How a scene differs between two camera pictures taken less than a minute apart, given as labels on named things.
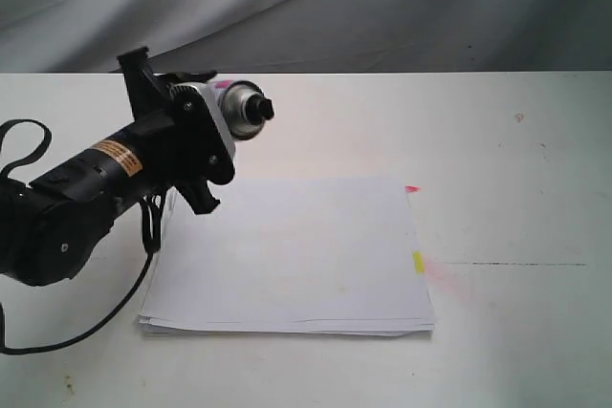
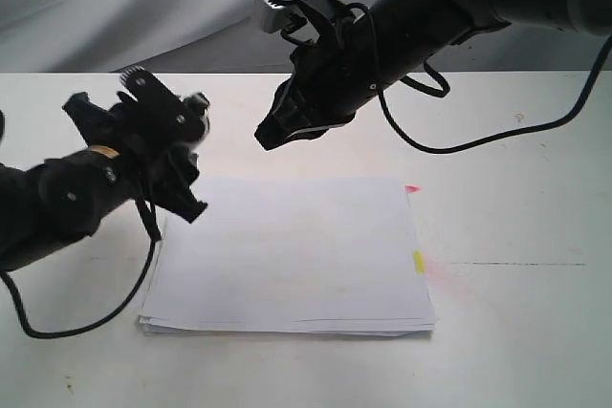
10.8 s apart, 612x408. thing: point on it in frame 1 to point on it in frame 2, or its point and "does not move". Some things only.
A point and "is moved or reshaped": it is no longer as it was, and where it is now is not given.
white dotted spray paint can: [243, 108] is moved or reshaped
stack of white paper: [319, 256] does not move
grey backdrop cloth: [306, 10] does not move
